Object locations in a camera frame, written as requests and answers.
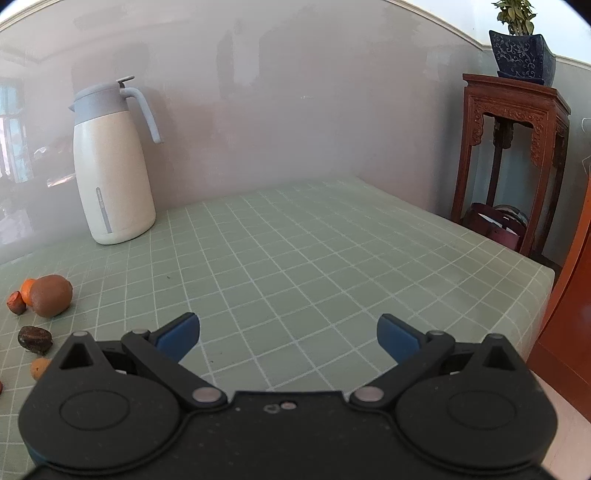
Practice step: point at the green potted plant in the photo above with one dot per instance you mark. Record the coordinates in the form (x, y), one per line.
(515, 16)

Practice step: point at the white and blue thermos jug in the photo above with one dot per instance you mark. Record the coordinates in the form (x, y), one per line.
(115, 175)

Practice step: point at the brown kiwi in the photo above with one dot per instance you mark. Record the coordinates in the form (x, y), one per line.
(53, 295)

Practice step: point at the blue patterned plant pot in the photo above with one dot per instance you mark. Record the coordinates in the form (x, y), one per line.
(521, 57)

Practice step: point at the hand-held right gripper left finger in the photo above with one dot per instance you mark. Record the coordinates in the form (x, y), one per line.
(178, 337)

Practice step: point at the medium mandarin orange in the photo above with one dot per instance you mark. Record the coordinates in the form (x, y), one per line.
(39, 368)

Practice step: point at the small mandarin orange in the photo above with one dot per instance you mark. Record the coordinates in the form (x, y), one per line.
(28, 291)

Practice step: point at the green checked tablecloth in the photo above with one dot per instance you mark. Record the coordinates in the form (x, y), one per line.
(300, 277)

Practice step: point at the carved wooden plant stand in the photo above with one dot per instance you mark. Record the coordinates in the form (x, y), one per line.
(512, 106)

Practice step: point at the small reddish-brown cut piece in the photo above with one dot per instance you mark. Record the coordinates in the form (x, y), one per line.
(16, 303)

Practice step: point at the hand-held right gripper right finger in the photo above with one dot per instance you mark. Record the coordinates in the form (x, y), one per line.
(399, 338)

